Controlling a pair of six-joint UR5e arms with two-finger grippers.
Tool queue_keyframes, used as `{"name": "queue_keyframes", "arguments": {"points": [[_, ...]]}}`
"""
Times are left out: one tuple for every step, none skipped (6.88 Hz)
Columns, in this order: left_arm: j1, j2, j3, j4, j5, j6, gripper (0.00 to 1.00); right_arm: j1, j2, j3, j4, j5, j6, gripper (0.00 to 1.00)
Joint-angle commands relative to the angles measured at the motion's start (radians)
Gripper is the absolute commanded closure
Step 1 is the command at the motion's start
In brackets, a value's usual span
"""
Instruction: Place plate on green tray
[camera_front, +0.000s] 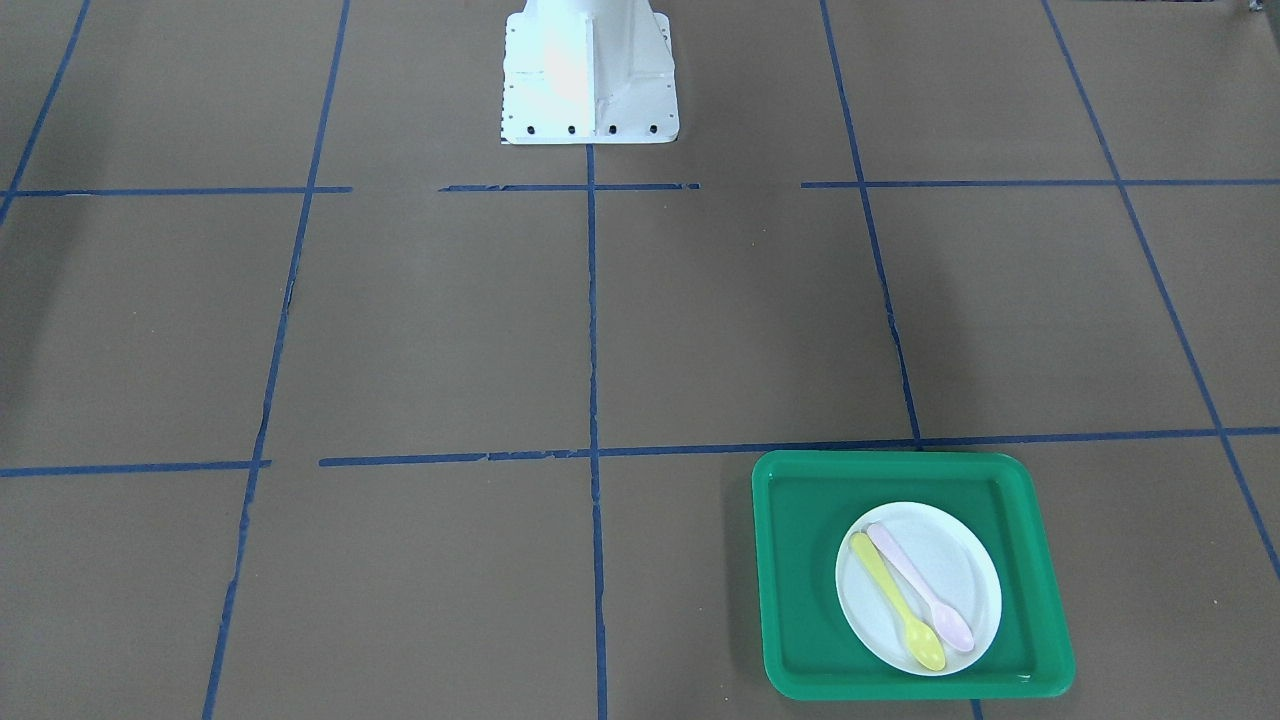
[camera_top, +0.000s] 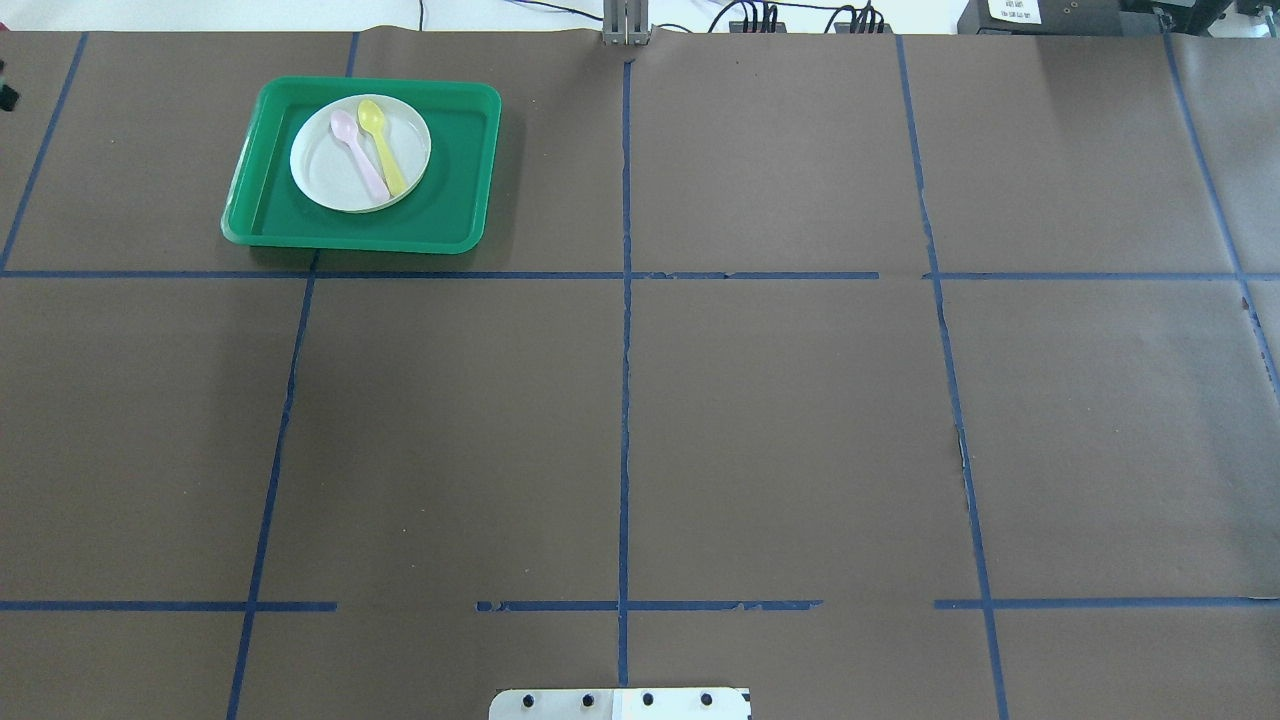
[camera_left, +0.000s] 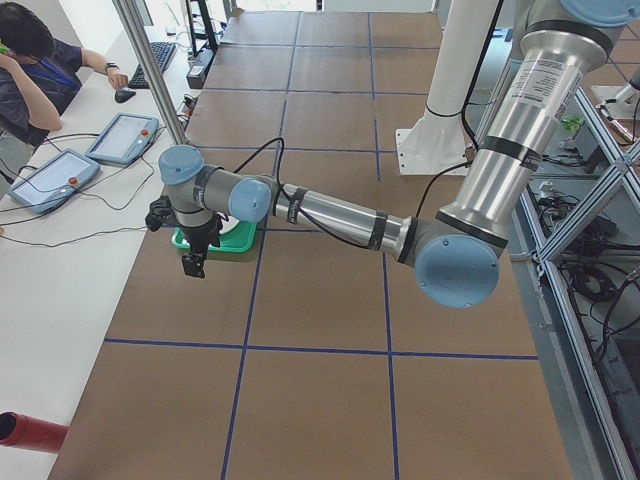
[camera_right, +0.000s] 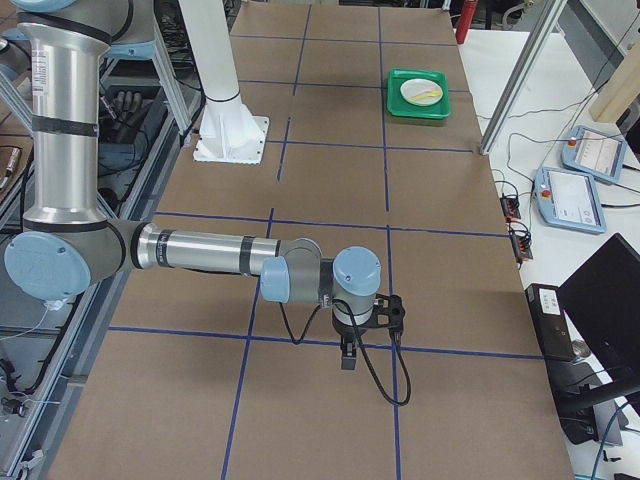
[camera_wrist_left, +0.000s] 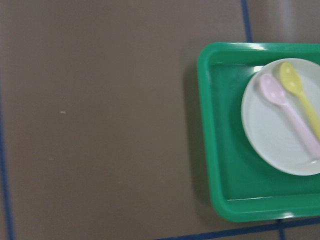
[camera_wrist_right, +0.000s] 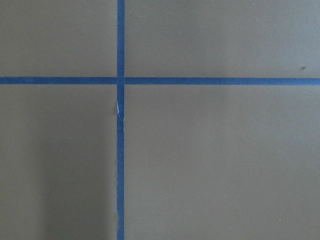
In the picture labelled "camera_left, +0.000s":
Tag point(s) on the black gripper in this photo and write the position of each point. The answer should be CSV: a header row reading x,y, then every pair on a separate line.
x,y
199,236

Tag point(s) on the white round plate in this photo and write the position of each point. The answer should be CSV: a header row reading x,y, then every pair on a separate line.
x,y
227,226

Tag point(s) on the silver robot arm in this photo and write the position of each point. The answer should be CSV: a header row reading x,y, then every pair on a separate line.
x,y
455,256

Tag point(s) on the green plastic tray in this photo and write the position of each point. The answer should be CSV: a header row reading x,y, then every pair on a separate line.
x,y
240,240

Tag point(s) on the far teach pendant tablet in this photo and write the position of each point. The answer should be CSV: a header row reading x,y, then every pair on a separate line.
x,y
124,139

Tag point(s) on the teach pendant tablet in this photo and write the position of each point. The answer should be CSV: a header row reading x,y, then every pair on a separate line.
x,y
124,139
52,184

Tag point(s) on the near teach pendant tablet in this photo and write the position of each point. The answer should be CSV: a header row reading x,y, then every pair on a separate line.
x,y
52,184

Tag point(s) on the black computer mouse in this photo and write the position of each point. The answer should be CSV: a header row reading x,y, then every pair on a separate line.
x,y
123,95

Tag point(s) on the red cylinder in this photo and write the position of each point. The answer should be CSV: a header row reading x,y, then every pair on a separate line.
x,y
29,433

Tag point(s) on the seated person dark shirt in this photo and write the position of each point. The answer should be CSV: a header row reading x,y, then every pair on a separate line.
x,y
39,75

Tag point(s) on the aluminium frame post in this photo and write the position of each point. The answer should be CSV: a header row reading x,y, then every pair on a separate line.
x,y
133,25

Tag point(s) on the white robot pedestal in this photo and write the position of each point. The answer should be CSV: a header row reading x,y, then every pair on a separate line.
x,y
437,140

